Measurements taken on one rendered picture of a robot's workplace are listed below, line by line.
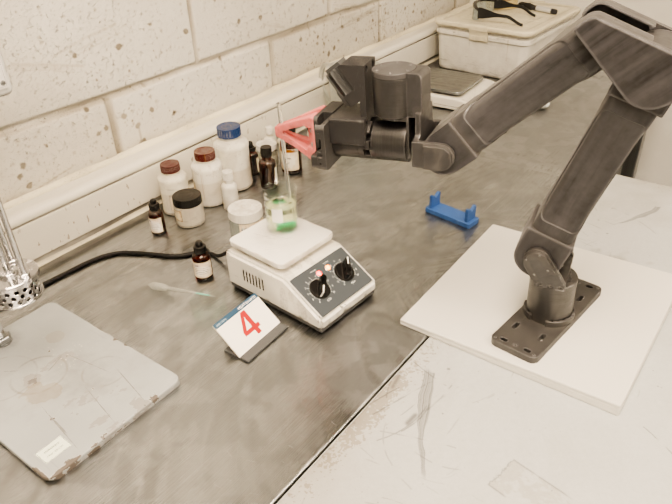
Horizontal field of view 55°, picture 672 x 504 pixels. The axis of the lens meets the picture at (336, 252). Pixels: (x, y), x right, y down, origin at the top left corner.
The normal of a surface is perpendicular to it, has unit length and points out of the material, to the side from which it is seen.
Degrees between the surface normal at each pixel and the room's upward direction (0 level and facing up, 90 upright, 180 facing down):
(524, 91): 89
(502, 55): 94
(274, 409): 0
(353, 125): 90
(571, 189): 90
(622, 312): 2
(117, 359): 0
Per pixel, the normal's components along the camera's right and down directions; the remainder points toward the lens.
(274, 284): -0.65, 0.44
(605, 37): -0.42, 0.52
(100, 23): 0.80, 0.30
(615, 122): -0.50, 0.64
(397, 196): -0.04, -0.84
